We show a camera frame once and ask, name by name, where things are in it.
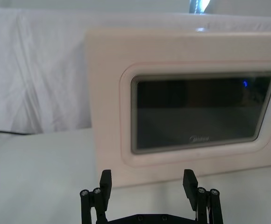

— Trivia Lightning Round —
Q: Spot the thin black power cable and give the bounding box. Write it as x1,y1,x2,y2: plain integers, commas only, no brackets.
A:
0,130,44,136

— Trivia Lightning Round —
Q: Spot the white curtain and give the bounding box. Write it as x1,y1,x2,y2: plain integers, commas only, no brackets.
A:
0,0,271,15

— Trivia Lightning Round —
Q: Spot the cream microwave oven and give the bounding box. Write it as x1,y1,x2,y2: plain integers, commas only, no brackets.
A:
84,27,271,190

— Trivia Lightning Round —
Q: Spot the white draped backdrop cloth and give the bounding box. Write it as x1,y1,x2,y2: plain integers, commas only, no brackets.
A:
0,7,271,140

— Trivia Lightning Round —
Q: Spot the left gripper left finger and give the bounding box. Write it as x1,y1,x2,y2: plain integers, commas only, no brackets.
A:
80,169,113,224

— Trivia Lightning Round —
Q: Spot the white table cloth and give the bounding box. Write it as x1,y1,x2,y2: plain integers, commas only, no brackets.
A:
0,127,271,224

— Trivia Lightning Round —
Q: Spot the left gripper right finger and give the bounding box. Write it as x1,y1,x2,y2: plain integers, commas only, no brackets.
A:
183,169,224,224

